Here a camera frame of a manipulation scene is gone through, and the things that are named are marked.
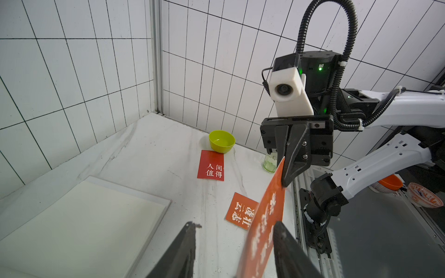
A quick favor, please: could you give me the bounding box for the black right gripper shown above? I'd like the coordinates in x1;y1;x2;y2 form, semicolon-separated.
260;115;334;187

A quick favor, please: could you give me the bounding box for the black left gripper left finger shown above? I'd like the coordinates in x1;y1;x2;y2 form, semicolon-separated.
146;221;202;278

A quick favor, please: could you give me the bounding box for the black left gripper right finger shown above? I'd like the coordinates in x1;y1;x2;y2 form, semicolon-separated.
273;221;323;278

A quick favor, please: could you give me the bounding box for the orange photo card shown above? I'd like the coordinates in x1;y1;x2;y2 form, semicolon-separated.
236;158;286;278
225;192;258;230

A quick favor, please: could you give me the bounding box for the white photo album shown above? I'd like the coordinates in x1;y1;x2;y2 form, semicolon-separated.
1;177;170;278

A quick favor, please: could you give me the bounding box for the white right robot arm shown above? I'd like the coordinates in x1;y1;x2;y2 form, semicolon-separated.
260;51;445;253

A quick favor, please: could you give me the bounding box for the red photo card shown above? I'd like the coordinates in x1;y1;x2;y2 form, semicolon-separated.
197;150;224;181

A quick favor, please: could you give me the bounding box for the clear green glass cup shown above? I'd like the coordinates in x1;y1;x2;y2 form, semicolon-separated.
263;149;278;173

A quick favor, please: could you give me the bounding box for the lime green plastic bowl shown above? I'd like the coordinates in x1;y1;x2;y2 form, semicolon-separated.
209;130;236;154

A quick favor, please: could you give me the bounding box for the patterned ceramic bowl outside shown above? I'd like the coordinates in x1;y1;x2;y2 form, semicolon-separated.
406;183;444;209

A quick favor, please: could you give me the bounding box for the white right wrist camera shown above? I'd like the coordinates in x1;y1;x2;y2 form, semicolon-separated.
268;67;314;117

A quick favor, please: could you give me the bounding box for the orange bowl outside enclosure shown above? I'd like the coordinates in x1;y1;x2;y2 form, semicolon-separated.
369;174;403;193

